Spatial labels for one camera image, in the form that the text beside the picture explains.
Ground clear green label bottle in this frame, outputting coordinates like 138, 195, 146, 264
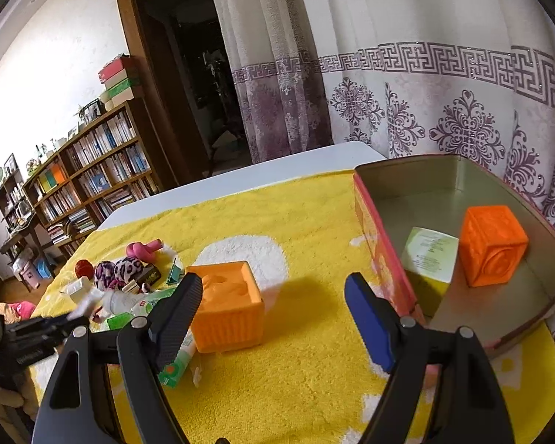
97, 289, 142, 331

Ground pink hat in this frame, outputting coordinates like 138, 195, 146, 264
0, 300, 37, 322

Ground rows of books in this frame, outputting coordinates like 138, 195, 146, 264
32, 113, 160, 246

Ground pink knotted rubber toy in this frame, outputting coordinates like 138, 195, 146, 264
126, 239, 164, 260

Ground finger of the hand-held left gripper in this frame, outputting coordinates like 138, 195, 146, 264
4, 312, 84, 367

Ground white plastic bottle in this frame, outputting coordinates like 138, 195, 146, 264
65, 277, 91, 297

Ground person's left hand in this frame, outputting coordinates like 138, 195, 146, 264
0, 374, 35, 433

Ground red tin box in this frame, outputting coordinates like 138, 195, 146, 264
354, 155, 555, 357

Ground brown wooden bookshelf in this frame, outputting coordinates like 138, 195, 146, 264
23, 99, 176, 260

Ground white purple patterned curtain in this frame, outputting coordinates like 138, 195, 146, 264
206, 0, 336, 165
289, 0, 555, 347

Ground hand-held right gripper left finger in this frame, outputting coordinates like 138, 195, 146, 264
31, 273, 204, 444

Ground blue plastic stool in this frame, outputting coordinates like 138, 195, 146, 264
34, 256, 56, 280

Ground pale green paper leaflet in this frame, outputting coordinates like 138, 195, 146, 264
400, 226, 460, 284

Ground orange embossed soft cube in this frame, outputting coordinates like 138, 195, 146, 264
185, 260, 265, 354
458, 206, 530, 287

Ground yellow white towel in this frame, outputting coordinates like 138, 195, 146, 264
28, 166, 555, 444

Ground framed photo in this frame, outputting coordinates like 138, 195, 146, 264
81, 99, 107, 123

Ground dark wooden side shelf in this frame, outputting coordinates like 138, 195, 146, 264
0, 152, 58, 269

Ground dark brown gold lipstick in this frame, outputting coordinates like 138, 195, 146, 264
122, 268, 162, 293

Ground teal binder clip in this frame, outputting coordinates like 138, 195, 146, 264
166, 259, 186, 286

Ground brown wooden door frame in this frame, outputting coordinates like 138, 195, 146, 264
117, 0, 255, 186

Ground green white flat box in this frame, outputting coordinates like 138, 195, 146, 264
102, 78, 145, 103

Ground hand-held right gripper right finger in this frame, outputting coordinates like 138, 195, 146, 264
344, 272, 524, 444

